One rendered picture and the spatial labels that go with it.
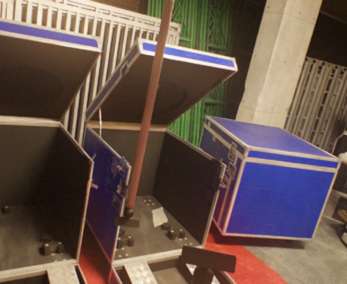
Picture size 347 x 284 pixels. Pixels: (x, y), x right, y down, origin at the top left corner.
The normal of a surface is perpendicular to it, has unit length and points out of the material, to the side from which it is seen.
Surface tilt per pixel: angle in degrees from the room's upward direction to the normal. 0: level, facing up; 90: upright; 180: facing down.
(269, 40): 90
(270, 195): 90
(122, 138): 90
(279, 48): 90
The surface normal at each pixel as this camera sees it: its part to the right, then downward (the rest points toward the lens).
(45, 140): 0.50, 0.33
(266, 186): 0.20, 0.30
